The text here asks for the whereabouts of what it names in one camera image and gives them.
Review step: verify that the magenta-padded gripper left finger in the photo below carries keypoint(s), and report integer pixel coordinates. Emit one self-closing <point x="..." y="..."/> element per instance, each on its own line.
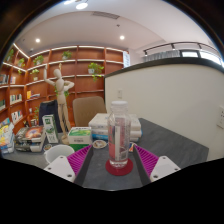
<point x="58" y="165"/>

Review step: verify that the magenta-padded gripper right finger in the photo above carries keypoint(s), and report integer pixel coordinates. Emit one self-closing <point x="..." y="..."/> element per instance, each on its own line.
<point x="165" y="165"/>

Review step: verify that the clear plastic water bottle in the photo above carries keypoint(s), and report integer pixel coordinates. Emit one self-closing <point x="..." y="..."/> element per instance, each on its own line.
<point x="119" y="133"/>

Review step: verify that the yellow striped white mug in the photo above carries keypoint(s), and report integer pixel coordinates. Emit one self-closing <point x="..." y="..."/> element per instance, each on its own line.
<point x="55" y="153"/>

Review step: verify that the small round badge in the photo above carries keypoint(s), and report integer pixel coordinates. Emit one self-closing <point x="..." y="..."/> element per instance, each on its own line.
<point x="99" y="144"/>
<point x="47" y="147"/>
<point x="132" y="147"/>

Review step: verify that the green white small box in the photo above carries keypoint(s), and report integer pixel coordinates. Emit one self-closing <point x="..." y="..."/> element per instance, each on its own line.
<point x="79" y="136"/>

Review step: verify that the flat round red coaster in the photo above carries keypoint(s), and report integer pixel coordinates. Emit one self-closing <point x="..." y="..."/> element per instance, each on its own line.
<point x="119" y="171"/>

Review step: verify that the dark blue chair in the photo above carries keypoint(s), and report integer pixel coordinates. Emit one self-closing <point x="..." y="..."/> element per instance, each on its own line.
<point x="48" y="108"/>

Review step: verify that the colourful book stack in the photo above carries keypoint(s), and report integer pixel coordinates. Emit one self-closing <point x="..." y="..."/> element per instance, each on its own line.
<point x="6" y="136"/>

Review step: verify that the tan chair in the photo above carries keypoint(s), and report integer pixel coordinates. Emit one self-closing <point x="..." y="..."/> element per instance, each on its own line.
<point x="86" y="110"/>

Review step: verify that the wooden artist mannequin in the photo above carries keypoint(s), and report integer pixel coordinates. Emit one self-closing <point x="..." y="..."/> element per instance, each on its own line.
<point x="61" y="100"/>

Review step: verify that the orange wooden shelf unit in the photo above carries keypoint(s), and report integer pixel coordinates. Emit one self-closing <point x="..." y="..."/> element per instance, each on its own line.
<point x="83" y="83"/>

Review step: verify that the grey curtain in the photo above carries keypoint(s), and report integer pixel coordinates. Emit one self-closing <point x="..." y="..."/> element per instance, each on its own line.
<point x="161" y="56"/>

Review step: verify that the ceiling air vent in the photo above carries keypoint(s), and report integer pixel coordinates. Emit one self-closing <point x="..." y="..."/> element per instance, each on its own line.
<point x="105" y="15"/>

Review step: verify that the ceiling lights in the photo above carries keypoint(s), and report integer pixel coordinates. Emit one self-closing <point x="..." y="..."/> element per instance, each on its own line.
<point x="81" y="5"/>

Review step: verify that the white wall outlet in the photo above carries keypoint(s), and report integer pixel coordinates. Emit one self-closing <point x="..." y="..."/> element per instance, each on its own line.
<point x="221" y="117"/>

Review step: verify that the white wall switch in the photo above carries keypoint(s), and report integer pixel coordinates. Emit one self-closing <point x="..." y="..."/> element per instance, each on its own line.
<point x="119" y="93"/>

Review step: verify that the black curtain rail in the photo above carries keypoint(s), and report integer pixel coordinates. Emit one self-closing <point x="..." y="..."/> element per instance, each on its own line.
<point x="173" y="44"/>

